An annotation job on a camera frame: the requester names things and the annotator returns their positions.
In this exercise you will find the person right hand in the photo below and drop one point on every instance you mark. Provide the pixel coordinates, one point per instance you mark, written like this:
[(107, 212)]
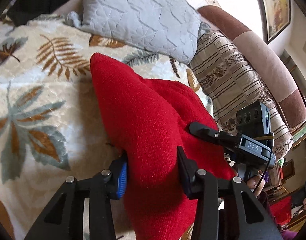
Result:
[(256, 184)]

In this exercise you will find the brown pink headboard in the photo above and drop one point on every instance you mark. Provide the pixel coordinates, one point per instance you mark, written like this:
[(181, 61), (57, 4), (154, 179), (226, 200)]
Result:
[(264, 60)]

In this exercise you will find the striped beige cushion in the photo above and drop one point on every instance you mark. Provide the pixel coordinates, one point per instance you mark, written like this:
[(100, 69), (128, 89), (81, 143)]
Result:
[(228, 79)]

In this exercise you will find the grey quilted pillow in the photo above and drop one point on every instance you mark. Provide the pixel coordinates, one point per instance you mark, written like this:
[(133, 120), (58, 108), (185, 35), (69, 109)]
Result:
[(169, 27)]

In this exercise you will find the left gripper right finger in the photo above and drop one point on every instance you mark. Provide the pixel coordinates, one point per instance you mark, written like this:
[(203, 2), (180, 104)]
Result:
[(226, 209)]

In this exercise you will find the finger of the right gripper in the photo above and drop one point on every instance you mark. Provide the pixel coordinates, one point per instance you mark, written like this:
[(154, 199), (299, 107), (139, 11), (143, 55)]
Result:
[(213, 136)]

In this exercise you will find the large framed painting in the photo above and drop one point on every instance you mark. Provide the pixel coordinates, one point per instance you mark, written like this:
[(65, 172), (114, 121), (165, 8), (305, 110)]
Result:
[(276, 17)]

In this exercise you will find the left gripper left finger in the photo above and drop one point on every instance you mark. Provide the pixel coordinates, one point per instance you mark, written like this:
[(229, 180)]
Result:
[(81, 206)]

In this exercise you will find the black camera box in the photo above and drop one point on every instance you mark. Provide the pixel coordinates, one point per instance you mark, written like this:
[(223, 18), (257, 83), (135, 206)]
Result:
[(254, 120)]

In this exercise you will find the red and blue sweater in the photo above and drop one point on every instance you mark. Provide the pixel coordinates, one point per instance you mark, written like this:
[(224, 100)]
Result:
[(148, 118)]

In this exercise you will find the leaf pattern blanket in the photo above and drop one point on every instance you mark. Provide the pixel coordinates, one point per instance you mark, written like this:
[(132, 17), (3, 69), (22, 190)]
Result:
[(50, 125)]

